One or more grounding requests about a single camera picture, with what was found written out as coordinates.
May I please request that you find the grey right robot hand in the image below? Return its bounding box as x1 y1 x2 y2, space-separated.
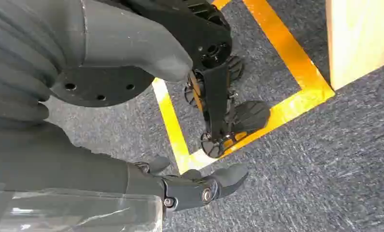
0 0 249 232

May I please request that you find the ribbed grey right arm sleeve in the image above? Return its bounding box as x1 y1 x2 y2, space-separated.
0 0 85 130

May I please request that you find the black robot foot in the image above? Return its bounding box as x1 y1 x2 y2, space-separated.
200 100 271 160

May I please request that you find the yellow floor tape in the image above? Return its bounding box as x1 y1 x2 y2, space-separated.
151 0 336 175

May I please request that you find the clear plastic cover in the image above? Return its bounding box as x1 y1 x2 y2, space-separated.
0 182 164 232

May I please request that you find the pale wooden furniture panel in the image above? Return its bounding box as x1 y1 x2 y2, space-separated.
325 0 384 91

